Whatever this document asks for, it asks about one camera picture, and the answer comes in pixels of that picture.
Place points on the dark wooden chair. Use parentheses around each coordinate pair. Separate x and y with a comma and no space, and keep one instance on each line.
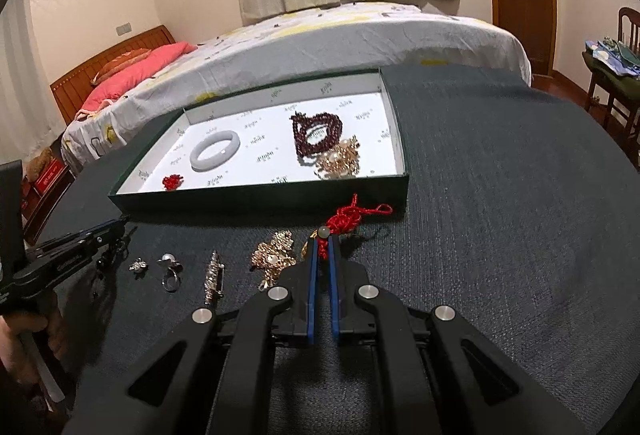
(630,25)

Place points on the brown teddy bear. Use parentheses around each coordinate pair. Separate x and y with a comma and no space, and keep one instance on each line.
(37,162)

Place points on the large pearl flower brooch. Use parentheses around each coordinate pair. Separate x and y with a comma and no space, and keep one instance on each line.
(335,162)

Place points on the wooden nightstand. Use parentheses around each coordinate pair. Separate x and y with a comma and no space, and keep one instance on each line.
(45,210)

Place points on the wooden headboard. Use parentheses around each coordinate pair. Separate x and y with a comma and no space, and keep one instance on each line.
(75,90)

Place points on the white sheer curtain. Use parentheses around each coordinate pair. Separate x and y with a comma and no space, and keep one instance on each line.
(20,80)

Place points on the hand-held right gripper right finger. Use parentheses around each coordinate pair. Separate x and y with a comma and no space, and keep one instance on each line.
(334,305)

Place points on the small silver charm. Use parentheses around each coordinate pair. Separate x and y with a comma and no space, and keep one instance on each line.
(138,265)

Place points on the gold pearl brooch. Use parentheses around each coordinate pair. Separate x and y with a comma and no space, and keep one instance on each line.
(272,252)

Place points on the white jade bangle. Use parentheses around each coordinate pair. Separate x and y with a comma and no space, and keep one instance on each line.
(196,156)

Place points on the bed with patterned sheet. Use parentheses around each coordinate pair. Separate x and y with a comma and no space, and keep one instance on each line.
(350,40)

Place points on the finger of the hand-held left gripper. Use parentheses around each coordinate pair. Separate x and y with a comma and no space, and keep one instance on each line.
(75,237)
(60,265)

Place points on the shallow green cardboard box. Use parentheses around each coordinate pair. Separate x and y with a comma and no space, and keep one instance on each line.
(250,207)

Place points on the pile of clothes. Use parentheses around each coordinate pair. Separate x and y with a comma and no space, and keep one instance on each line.
(610,65)

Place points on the person's left hand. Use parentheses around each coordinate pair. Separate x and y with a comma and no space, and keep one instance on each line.
(20,355)

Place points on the orange brown pillow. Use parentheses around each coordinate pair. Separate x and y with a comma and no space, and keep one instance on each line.
(120,65)

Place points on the wall outlet plate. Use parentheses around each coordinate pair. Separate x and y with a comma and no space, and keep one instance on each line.
(123,28)

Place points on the red flower gold brooch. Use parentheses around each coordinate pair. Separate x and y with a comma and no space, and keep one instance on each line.
(172,182)

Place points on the silver bar brooch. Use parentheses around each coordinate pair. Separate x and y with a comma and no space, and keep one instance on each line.
(213,275)

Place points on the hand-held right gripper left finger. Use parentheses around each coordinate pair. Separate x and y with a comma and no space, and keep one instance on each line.
(312,305)

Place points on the red box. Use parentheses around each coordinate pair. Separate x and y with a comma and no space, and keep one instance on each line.
(50,177)

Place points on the pink pillow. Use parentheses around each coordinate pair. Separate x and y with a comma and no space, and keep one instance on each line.
(135,75)

